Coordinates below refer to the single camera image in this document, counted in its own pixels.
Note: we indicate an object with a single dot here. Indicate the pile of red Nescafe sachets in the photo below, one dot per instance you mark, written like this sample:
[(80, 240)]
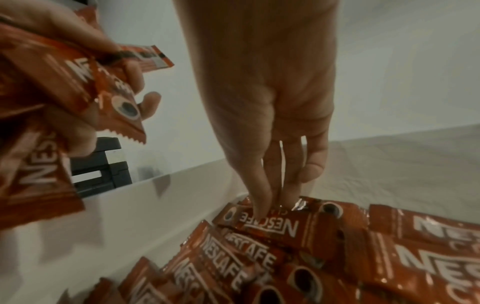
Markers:
[(412, 258)]

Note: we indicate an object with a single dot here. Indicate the white plastic tray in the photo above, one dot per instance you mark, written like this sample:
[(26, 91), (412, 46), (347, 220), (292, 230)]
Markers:
[(150, 207)]

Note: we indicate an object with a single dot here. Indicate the person's right hand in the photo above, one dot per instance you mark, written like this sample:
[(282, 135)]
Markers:
[(262, 74)]

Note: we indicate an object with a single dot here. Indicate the person's left hand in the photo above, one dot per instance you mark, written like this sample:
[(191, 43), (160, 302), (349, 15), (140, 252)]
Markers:
[(45, 20)]

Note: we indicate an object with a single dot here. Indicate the bunch of Nescafe sachets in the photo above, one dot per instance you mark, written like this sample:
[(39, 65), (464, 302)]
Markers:
[(37, 89)]

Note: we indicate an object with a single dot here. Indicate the dark grey printer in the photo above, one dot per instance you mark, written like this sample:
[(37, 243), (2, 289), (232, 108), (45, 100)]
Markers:
[(101, 166)]

